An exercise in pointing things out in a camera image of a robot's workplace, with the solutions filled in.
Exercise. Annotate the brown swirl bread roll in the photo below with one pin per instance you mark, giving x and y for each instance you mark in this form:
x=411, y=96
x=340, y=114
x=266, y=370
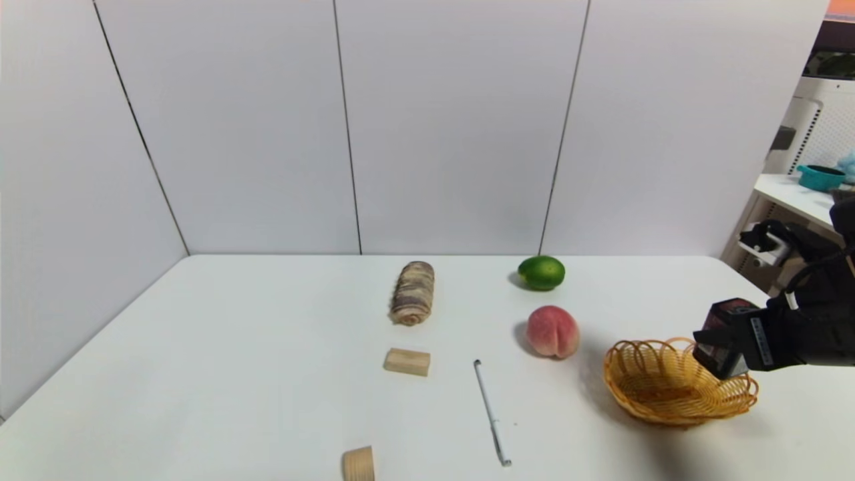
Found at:
x=413, y=292

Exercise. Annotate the green lime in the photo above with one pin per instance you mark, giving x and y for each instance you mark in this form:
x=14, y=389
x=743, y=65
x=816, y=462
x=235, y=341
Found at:
x=542, y=272

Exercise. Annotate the white pen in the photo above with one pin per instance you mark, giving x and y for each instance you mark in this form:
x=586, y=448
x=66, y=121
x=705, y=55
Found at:
x=491, y=413

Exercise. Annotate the rectangular wooden block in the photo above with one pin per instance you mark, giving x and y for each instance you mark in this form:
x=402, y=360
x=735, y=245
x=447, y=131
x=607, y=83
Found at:
x=407, y=361

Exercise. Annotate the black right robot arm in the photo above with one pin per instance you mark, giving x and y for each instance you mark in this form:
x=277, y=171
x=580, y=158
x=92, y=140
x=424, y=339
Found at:
x=845, y=224

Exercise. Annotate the white perforated panel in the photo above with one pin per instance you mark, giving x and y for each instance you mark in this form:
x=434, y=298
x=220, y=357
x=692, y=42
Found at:
x=825, y=120

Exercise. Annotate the light blue soft object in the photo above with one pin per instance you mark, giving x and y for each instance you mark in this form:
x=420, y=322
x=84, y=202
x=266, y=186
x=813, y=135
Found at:
x=848, y=167

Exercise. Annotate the black drink carton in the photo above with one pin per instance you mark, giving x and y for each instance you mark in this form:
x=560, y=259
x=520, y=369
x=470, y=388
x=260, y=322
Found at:
x=725, y=334

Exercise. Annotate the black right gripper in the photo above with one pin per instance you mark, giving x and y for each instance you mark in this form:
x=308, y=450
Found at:
x=756, y=341

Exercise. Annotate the pink peach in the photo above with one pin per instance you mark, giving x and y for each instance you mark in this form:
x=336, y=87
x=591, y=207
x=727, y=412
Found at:
x=552, y=332

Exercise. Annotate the yellow woven basket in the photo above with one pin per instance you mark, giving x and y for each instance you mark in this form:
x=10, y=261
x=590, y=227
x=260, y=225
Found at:
x=658, y=394

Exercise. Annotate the half round wooden block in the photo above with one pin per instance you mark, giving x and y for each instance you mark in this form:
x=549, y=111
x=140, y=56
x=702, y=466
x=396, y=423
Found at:
x=359, y=464

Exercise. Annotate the teal bowl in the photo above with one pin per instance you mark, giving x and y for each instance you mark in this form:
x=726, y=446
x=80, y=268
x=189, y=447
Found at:
x=820, y=178

